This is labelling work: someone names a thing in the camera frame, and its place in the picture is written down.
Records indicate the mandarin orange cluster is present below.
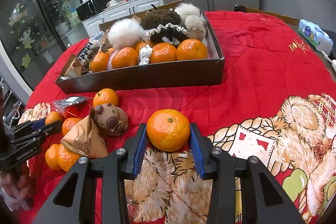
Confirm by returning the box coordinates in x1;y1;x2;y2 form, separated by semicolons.
62;118;81;136

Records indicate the clear plastic cable bag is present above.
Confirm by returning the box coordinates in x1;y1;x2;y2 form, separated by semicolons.
52;95;91;117

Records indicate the brown pyramid snack packet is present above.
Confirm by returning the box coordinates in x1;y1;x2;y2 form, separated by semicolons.
60;107;108;159

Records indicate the brown capybara toy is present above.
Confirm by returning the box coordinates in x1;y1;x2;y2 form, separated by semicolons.
92;103;128;137

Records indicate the person's left hand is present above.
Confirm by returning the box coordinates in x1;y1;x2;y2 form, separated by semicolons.
1;161;34;211

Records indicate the black white hair clip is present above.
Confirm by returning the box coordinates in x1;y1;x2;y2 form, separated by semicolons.
77;39;101;68

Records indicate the tray mandarin left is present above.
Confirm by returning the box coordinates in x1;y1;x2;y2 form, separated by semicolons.
89;52;110;73

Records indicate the red quilted blanket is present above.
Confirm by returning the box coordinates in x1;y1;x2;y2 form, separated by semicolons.
19;11;335;223

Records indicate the tray mandarin middle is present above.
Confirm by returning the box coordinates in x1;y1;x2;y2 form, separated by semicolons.
111;47;138;69

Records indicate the white kitchen cabinet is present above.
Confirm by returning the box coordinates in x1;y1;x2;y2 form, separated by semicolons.
82;0;164;37

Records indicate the glass sliding door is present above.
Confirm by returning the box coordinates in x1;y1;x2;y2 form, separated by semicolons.
1;0;88;89

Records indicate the white small figurine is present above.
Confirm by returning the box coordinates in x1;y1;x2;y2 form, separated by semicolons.
138;45;153;65

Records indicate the white fluffy pompom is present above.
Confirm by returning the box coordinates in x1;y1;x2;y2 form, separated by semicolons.
107;19;146;50

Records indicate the tray mandarin far right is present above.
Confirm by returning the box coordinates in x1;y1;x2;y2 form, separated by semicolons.
176;39;208;61

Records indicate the black microwave oven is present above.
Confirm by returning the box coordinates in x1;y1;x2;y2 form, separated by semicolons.
76;0;110;21

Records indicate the dark cardboard tray box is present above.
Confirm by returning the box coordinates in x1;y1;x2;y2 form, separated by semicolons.
55;12;225;94

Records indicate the brown knitted plush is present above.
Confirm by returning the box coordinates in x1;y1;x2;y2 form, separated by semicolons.
140;5;182;30

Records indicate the black white frilled scrunchie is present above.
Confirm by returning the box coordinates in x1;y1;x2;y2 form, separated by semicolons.
146;23;189;46

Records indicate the beige fluffy pompom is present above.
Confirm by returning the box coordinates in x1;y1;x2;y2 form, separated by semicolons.
185;15;207;41

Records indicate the blue tissue pack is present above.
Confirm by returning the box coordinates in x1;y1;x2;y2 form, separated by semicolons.
298;19;334;56

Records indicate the cream fluffy pompom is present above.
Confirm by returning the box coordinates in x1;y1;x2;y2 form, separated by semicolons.
175;2;201;23

